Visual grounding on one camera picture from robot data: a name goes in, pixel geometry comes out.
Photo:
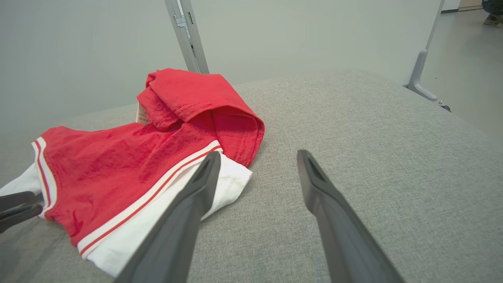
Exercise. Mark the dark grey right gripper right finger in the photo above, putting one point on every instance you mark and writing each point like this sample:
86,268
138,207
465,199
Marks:
342,236

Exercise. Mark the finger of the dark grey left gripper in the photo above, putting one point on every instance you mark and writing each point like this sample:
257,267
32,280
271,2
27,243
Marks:
19,216
17,200

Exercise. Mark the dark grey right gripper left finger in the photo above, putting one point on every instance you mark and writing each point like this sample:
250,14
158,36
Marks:
177,228

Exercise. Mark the red white long-sleeve garment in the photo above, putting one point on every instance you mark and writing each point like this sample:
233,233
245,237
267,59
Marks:
118,165

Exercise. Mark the person's dark trouser legs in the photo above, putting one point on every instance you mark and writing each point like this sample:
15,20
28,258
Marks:
493,6

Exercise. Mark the slanted grey post with foot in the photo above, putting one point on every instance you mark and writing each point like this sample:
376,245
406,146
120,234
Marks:
419,67

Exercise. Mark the grey metal frame post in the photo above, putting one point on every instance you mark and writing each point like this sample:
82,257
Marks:
189,39

